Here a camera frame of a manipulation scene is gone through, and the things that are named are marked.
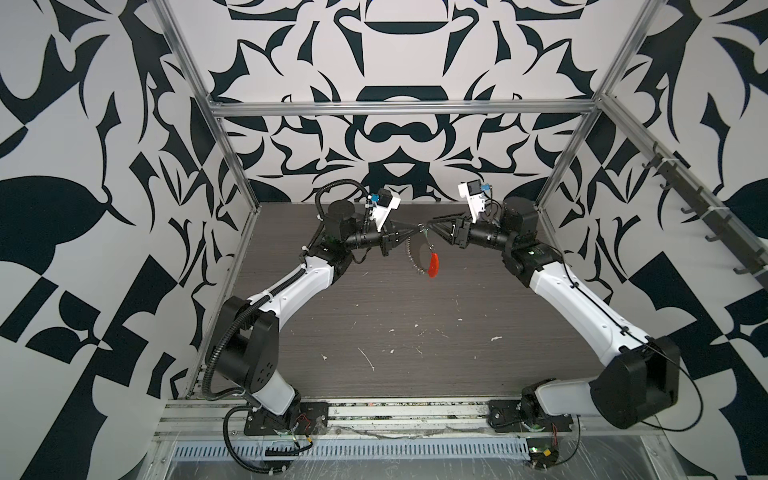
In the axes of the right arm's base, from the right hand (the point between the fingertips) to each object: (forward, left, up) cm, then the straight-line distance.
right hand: (435, 221), depth 70 cm
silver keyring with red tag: (-4, 0, -8) cm, 9 cm away
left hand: (+1, +3, -1) cm, 3 cm away
